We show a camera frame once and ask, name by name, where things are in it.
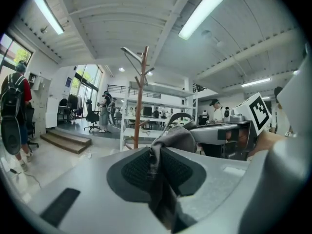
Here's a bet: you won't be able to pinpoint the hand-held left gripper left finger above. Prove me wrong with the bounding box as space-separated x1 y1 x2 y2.
29 146 174 232

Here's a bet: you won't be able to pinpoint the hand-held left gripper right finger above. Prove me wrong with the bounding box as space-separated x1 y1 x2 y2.
160 146 250 223

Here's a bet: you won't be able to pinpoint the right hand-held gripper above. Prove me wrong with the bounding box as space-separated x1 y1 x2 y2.
189 92 273 161

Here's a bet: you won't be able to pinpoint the grey cap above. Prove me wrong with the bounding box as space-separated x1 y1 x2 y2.
149 112 197 180

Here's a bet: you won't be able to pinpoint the brown wooden coat rack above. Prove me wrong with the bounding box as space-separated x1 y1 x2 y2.
133 46 156 151

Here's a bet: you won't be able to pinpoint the person's right forearm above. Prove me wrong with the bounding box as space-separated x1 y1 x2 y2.
247 130 291 158

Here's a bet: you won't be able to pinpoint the white metal shelf rack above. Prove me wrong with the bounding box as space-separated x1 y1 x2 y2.
119 80 198 152

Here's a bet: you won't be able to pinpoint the black office chair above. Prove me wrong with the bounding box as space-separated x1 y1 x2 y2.
83 99 101 133
24 106 39 154

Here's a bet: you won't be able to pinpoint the long ceiling light tube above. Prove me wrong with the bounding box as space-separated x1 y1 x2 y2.
241 77 272 88
178 0 234 40
31 0 65 36

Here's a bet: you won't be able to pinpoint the wooden steps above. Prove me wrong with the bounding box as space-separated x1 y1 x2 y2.
39 129 93 155

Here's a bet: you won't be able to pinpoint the white cabinet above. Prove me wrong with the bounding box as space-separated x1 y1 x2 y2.
45 96 59 129

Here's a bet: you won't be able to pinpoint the grey clothes hanger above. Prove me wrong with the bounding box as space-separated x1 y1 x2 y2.
120 46 149 86

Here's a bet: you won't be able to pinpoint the black oval bag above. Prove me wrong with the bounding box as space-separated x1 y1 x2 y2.
0 117 22 156

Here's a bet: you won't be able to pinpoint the clothes rail with garments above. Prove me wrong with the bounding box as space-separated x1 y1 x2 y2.
67 93 84 119

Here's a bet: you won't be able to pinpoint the black cable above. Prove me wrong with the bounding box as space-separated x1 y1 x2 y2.
9 168 42 189

